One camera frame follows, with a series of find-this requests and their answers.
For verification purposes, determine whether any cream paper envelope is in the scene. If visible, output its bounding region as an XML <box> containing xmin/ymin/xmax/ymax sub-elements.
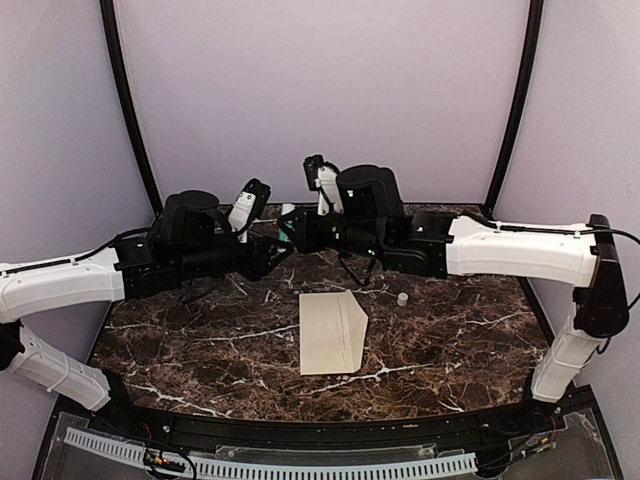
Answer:
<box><xmin>299</xmin><ymin>290</ymin><xmax>368</xmax><ymax>376</ymax></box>

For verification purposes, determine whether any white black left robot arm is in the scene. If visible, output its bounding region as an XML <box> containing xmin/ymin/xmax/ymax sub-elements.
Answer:
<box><xmin>1</xmin><ymin>180</ymin><xmax>293</xmax><ymax>436</ymax></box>

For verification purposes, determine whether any white slotted cable duct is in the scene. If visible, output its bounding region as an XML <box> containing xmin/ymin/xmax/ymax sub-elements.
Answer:
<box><xmin>64</xmin><ymin>427</ymin><xmax>477</xmax><ymax>479</ymax></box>

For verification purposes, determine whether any black front rail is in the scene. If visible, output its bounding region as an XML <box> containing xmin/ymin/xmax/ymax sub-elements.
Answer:
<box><xmin>94</xmin><ymin>403</ymin><xmax>552</xmax><ymax>451</ymax></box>

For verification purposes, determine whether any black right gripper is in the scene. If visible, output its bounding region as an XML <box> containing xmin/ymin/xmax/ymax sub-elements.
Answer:
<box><xmin>276</xmin><ymin>205</ymin><xmax>386</xmax><ymax>263</ymax></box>

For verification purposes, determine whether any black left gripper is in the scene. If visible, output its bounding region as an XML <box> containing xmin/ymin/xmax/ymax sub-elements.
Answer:
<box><xmin>175</xmin><ymin>227</ymin><xmax>292</xmax><ymax>281</ymax></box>

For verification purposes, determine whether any black right frame post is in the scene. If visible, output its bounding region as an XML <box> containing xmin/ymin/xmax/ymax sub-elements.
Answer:
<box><xmin>482</xmin><ymin>0</ymin><xmax>544</xmax><ymax>218</ymax></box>

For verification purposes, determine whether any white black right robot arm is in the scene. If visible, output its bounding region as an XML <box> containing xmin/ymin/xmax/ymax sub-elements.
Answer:
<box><xmin>278</xmin><ymin>156</ymin><xmax>633</xmax><ymax>434</ymax></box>

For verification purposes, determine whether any green white glue stick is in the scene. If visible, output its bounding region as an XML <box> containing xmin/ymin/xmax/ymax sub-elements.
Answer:
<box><xmin>277</xmin><ymin>203</ymin><xmax>296</xmax><ymax>249</ymax></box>

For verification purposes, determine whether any white glue stick cap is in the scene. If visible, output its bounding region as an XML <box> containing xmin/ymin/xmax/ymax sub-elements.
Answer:
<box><xmin>396</xmin><ymin>292</ymin><xmax>409</xmax><ymax>306</ymax></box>

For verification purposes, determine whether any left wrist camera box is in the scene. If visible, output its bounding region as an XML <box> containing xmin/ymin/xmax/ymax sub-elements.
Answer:
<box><xmin>239</xmin><ymin>178</ymin><xmax>271</xmax><ymax>220</ymax></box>

